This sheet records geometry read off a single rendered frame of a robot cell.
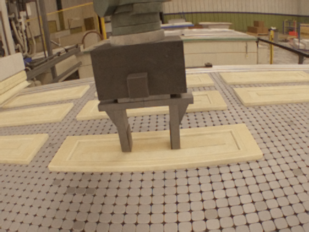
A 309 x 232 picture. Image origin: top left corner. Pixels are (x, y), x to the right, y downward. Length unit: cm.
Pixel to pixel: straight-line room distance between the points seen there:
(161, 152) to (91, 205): 26
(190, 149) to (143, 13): 40
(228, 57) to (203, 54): 49
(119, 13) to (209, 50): 364
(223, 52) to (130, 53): 370
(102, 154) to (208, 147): 32
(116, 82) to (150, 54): 10
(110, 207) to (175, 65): 37
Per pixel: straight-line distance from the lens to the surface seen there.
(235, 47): 423
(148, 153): 67
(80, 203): 59
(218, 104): 94
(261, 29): 1357
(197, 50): 407
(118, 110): 61
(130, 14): 51
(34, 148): 86
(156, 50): 51
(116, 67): 53
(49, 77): 474
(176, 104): 59
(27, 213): 63
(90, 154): 71
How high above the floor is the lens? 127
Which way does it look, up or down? 25 degrees down
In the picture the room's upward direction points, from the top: 7 degrees counter-clockwise
